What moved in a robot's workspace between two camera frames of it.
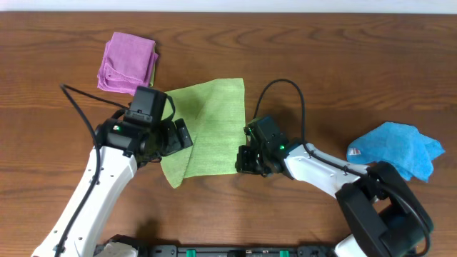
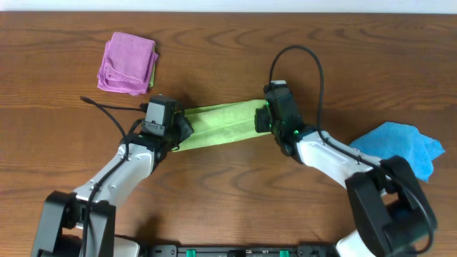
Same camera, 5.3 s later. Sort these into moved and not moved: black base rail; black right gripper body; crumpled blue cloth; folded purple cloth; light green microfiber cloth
Moved: black right gripper body; light green microfiber cloth
Not moved: black base rail; folded purple cloth; crumpled blue cloth
